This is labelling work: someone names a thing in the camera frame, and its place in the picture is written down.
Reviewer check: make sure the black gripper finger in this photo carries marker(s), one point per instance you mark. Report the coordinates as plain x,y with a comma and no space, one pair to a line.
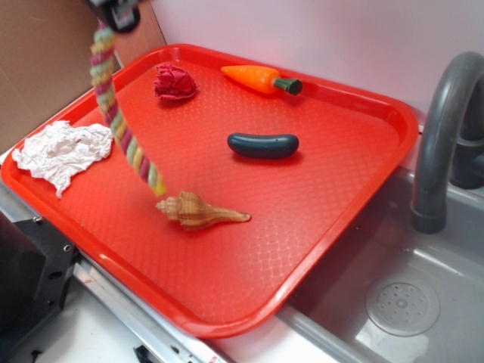
122,16

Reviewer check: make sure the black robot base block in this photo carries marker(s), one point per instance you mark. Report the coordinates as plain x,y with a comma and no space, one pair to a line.
36,267

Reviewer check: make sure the red crumpled cloth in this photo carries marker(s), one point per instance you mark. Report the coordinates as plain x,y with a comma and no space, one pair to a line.
174,83

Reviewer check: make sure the brown cardboard panel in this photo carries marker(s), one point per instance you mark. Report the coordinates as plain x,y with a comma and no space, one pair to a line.
44,62

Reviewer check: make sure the white crumpled cloth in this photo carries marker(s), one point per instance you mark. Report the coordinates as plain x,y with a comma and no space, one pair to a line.
61,151

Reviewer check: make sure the orange plastic toy carrot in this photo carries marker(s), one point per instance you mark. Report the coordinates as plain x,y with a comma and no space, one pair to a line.
266,80

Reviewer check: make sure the dark green toy cucumber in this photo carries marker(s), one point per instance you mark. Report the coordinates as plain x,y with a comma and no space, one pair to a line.
268,147

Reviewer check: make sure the tan spiral seashell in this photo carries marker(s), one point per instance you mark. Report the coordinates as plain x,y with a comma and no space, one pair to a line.
193,213

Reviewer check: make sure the red plastic tray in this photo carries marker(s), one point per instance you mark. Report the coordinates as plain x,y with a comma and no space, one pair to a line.
228,278

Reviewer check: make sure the grey plastic faucet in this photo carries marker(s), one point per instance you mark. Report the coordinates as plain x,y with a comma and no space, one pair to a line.
451,148

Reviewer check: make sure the grey plastic sink basin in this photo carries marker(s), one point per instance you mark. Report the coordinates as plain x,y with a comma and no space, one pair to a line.
328,307

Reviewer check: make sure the grey sink drain cover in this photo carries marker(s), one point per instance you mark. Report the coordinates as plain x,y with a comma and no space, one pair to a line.
402,305

